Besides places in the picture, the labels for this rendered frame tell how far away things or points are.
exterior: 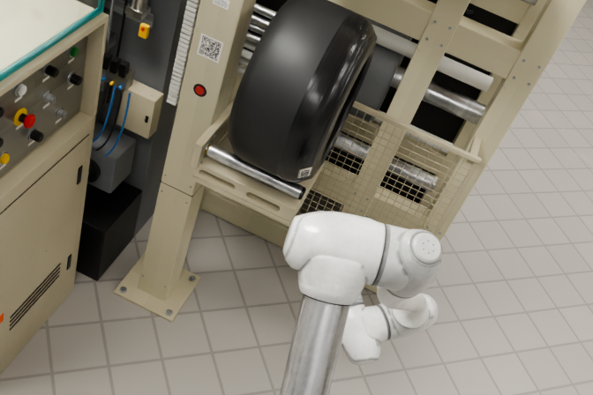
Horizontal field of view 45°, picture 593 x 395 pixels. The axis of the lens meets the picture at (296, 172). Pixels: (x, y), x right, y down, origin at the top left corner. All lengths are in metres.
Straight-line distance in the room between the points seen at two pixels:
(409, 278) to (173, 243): 1.46
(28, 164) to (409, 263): 1.20
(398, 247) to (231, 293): 1.75
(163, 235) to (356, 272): 1.43
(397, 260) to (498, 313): 2.21
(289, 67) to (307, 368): 0.86
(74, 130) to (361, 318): 1.04
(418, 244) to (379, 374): 1.72
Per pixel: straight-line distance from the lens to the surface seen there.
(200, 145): 2.27
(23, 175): 2.16
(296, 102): 1.98
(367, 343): 1.99
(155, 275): 2.94
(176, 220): 2.69
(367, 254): 1.44
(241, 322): 3.05
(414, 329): 2.03
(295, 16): 2.07
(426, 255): 1.44
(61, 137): 2.29
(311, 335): 1.48
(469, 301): 3.60
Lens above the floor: 2.39
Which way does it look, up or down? 39 degrees down
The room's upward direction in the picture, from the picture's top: 21 degrees clockwise
